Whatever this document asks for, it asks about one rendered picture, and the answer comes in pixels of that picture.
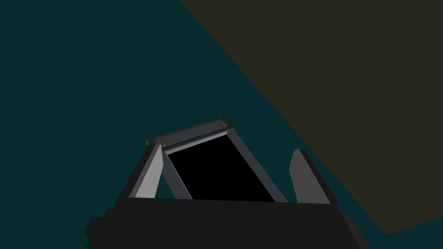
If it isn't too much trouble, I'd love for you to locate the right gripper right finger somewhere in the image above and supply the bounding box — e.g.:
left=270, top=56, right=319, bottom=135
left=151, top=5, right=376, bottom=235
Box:
left=289, top=149, right=332, bottom=205

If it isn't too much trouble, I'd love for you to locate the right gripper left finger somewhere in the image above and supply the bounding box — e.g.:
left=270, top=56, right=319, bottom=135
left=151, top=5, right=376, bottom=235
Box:
left=119, top=143, right=164, bottom=200

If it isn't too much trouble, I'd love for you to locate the dark grey framed black panel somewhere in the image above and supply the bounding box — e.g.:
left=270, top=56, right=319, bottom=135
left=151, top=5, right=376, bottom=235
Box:
left=145, top=116, right=289, bottom=203

